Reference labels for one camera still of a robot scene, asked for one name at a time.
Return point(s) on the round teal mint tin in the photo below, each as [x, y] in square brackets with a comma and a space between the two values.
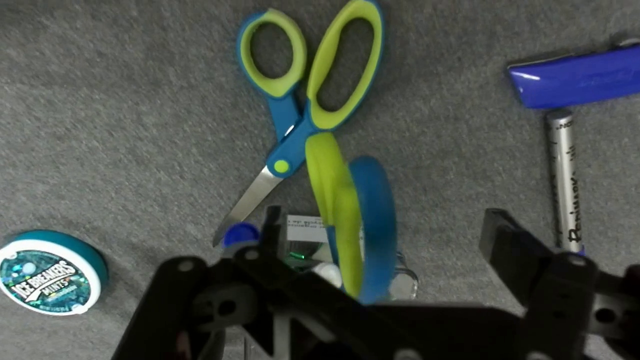
[48, 274]

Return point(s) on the blue green scissors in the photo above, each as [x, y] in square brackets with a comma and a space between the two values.
[292, 131]
[373, 227]

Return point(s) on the grey table cloth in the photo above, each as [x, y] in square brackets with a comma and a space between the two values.
[101, 101]

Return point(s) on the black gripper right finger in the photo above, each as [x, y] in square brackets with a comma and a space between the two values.
[532, 266]

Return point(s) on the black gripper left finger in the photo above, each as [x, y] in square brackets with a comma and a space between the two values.
[201, 300]

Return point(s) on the blue rectangular bar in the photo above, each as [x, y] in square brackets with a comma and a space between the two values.
[573, 78]

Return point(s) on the white glue stick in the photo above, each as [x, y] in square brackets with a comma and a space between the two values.
[327, 273]

